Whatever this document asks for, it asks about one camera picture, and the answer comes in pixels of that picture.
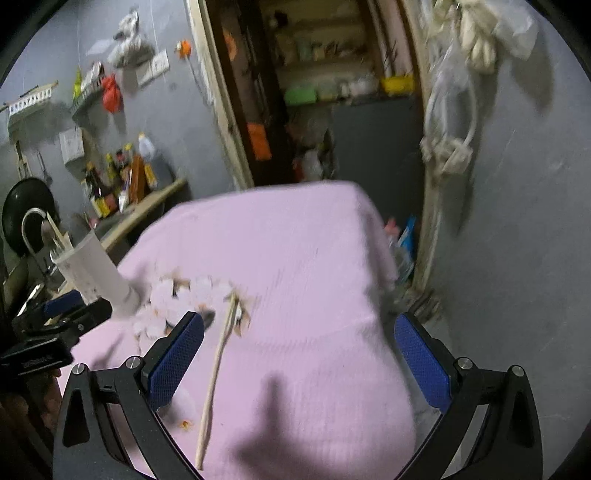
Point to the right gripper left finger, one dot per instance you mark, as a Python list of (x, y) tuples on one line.
[(167, 360)]

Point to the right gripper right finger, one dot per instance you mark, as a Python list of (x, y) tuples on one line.
[(429, 360)]

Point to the white plastic utensil basket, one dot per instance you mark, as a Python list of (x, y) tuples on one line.
[(89, 270)]

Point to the left hand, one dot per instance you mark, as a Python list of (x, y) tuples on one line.
[(35, 400)]

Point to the pink table cloth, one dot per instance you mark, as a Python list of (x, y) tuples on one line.
[(308, 386)]

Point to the dark soy sauce bottle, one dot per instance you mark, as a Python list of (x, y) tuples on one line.
[(101, 196)]

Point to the white knotted rag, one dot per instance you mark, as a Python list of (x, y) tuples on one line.
[(446, 157)]

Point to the dark grey cabinet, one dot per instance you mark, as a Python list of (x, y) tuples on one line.
[(377, 146)]

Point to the red plastic bag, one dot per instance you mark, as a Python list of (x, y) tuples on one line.
[(111, 97)]

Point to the yellow container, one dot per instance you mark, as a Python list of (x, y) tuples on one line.
[(398, 85)]

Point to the green box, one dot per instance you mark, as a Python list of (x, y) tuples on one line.
[(300, 95)]

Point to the hanging white cotton gloves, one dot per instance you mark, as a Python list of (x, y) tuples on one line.
[(472, 25)]

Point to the clear plastic bag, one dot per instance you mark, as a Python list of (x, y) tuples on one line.
[(516, 28)]

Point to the white wall rack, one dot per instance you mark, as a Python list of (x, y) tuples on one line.
[(29, 103)]

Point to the white wall socket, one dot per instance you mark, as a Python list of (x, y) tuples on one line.
[(156, 66)]

